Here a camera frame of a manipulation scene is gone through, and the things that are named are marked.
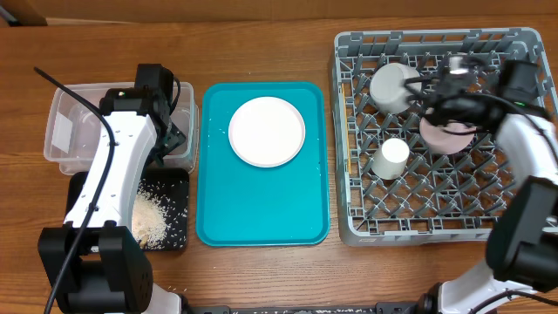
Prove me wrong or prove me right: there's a small pink plate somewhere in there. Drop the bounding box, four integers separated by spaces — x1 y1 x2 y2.
419 118 476 154

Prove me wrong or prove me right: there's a grey bowl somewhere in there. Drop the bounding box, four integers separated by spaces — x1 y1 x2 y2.
369 63 419 114

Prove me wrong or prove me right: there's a rice food waste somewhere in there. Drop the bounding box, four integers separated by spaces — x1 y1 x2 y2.
132 175 189 251

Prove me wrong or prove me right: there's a pale green cup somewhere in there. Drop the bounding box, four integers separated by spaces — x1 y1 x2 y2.
371 138 410 180

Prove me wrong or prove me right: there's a large pink plate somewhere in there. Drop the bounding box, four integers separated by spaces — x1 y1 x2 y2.
228 96 306 168

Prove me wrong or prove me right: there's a wooden chopstick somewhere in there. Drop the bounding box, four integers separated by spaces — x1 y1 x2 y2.
340 83 350 156
345 131 351 174

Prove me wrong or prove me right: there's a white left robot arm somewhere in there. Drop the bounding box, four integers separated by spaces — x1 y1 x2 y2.
36 64 188 313

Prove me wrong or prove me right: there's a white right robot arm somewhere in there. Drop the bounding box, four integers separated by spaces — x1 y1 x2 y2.
414 55 557 313

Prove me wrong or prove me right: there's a grey dishwasher rack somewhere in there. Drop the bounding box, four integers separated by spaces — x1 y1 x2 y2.
330 27 557 246

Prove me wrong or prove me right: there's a black tray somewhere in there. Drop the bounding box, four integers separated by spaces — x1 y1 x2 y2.
64 168 189 255

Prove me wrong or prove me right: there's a teal serving tray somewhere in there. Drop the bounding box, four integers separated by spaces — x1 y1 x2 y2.
196 81 330 247

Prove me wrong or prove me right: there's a clear plastic bin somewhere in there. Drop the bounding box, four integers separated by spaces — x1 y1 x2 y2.
44 82 200 175

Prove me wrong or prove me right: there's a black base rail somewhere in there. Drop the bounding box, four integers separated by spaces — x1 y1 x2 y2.
182 297 439 314

